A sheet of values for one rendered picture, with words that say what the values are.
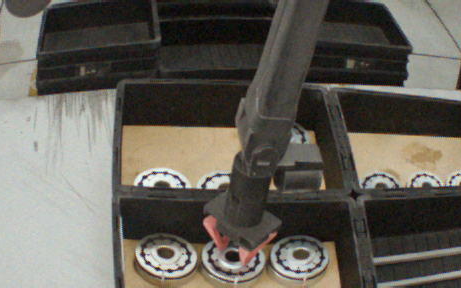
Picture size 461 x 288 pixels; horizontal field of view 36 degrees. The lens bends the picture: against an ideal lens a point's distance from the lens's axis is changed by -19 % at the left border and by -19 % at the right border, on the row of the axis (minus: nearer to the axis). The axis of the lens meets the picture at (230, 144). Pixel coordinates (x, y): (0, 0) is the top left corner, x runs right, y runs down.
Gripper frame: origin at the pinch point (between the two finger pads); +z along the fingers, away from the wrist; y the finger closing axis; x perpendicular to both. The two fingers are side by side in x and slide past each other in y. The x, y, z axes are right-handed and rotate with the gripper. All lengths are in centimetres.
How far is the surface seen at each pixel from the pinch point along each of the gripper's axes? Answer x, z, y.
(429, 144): -57, 3, -8
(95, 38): -63, 40, 107
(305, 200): -12.5, -5.9, -2.9
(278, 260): -5.0, 1.3, -5.4
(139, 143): -11.1, 4.9, 32.5
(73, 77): -44, 40, 95
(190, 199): 0.5, -5.4, 9.7
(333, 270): -11.9, 3.9, -13.1
